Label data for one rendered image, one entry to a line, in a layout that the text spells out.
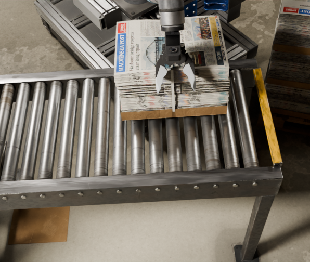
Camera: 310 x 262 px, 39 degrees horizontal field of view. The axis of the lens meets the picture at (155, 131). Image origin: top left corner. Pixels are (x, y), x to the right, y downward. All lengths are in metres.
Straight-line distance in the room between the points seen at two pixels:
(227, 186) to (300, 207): 0.93
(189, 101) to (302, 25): 0.73
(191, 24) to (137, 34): 0.20
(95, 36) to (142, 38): 1.31
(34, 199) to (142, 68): 0.59
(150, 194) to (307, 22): 1.02
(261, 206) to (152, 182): 0.44
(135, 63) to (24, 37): 1.93
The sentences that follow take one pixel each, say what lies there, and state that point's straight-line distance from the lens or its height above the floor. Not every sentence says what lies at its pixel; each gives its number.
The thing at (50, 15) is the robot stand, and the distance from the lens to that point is 3.07.
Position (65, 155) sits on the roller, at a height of 0.80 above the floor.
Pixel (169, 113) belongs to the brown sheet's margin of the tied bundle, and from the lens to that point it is 1.56.
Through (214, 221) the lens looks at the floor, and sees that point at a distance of 2.29.
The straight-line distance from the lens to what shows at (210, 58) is 1.46.
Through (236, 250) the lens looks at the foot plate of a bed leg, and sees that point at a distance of 2.24.
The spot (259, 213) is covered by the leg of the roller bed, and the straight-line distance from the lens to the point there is 1.74.
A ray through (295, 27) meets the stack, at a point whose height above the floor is 0.75.
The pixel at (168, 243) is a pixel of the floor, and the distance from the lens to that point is 2.24.
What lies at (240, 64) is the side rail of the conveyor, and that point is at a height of 0.80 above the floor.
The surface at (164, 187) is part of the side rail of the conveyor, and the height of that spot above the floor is 0.78.
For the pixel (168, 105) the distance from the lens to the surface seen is 1.54.
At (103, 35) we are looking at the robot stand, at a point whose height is 0.21.
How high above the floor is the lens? 2.09
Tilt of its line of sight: 55 degrees down
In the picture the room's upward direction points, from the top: 6 degrees counter-clockwise
